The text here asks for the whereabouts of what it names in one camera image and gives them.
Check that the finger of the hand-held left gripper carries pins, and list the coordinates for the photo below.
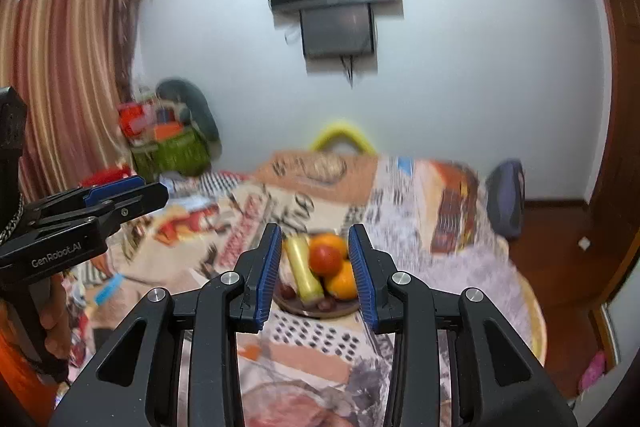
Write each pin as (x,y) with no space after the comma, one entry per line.
(142,201)
(115,188)

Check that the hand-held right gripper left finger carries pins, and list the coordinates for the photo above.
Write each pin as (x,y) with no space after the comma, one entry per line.
(265,277)

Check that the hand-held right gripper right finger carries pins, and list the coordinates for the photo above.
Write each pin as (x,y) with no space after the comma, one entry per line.
(364,279)

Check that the orange with sticker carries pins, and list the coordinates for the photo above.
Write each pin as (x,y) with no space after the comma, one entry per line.
(345,284)

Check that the dark red grape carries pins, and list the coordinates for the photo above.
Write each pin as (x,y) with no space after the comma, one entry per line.
(326,304)
(287,291)

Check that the dark purple plate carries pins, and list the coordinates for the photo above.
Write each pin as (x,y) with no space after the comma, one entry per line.
(342,310)

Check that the large yellow banana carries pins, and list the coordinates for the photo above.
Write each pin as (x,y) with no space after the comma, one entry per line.
(302,272)

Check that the red tomato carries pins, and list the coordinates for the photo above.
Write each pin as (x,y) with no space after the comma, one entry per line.
(325,259)

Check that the person's left hand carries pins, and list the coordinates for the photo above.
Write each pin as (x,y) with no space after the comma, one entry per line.
(56,322)

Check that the red plastic item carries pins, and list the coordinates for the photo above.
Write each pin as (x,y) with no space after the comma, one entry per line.
(100,177)

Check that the green bag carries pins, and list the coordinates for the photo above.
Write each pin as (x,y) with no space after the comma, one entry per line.
(175,154)

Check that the blue plastic item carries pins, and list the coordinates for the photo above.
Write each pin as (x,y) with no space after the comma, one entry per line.
(109,289)

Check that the red box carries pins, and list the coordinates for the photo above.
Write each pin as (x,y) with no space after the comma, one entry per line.
(136,119)

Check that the orange box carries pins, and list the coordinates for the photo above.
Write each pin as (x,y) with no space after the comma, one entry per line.
(167,132)

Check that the black white striped cloth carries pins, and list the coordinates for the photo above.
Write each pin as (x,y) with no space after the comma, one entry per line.
(215,182)

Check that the printed tablecloth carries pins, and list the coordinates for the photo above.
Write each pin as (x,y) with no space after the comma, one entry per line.
(410,217)

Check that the grey cushion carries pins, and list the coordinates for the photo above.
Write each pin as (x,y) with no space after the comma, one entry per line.
(197,107)

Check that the striped curtain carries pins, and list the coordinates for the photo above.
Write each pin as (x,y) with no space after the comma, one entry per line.
(70,57)

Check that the grey blue backpack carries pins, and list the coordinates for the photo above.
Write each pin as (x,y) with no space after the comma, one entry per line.
(505,202)

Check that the round wicker table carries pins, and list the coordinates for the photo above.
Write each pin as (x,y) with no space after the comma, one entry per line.
(536,322)

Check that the small white object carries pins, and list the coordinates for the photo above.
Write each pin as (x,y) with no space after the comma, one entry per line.
(584,244)

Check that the pink slipper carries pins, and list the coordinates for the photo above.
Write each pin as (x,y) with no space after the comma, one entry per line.
(595,369)

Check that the grey box under television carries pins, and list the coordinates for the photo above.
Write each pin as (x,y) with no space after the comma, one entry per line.
(337,32)

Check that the wooden door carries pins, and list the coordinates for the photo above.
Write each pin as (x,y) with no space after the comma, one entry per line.
(625,107)

